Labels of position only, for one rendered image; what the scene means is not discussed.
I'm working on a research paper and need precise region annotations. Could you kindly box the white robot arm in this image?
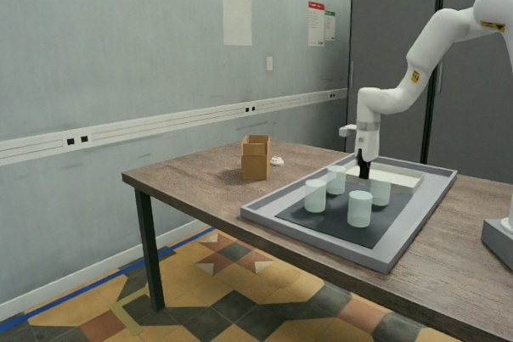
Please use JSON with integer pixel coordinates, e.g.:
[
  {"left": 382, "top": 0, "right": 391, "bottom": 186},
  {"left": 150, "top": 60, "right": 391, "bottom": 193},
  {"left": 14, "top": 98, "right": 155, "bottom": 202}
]
[{"left": 339, "top": 0, "right": 513, "bottom": 137}]

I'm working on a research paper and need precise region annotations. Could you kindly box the brown cardboard box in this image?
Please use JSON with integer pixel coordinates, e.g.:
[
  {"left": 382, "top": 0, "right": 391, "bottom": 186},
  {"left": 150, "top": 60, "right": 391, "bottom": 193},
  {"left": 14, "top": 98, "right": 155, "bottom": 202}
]
[{"left": 241, "top": 135, "right": 270, "bottom": 180}]

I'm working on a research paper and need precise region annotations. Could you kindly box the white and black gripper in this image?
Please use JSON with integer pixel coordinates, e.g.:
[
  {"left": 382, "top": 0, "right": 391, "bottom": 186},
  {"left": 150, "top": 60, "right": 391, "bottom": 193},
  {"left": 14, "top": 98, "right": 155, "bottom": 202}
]
[{"left": 354, "top": 129, "right": 380, "bottom": 180}]

